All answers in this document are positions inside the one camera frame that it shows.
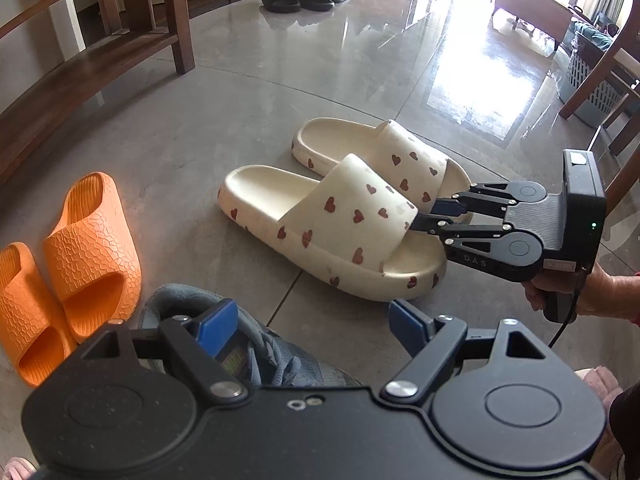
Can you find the orange rubber slipper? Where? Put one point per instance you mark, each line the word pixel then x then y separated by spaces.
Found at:
pixel 90 240
pixel 30 310

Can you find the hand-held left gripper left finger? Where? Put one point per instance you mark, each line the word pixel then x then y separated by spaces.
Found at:
pixel 217 325

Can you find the wooden shoe rack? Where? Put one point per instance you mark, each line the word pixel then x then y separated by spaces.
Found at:
pixel 75 75

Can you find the wooden chair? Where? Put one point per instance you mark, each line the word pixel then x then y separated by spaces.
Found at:
pixel 576 100

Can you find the wooden coffee table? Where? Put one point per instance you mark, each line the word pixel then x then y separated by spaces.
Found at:
pixel 530 10

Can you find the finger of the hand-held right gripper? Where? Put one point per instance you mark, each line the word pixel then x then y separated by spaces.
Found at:
pixel 445 206
pixel 470 232

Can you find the cream heart-print slipper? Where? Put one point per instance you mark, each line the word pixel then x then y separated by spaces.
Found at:
pixel 400 150
pixel 320 200

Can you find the person's right hand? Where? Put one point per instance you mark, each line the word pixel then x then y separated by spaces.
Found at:
pixel 592 292

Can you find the person's right forearm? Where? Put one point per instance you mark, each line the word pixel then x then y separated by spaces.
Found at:
pixel 625 295

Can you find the grey-blue plastic basket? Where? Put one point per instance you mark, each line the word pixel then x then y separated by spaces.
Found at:
pixel 595 95

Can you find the dark grey sneaker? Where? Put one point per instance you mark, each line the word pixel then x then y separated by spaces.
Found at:
pixel 280 355

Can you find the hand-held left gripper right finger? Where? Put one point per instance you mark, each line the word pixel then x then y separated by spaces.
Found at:
pixel 405 325

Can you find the pink fluffy slipper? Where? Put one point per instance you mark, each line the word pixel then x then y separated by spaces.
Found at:
pixel 597 380
pixel 15 470

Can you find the person's dark trousers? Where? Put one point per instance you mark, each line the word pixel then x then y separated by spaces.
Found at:
pixel 627 425

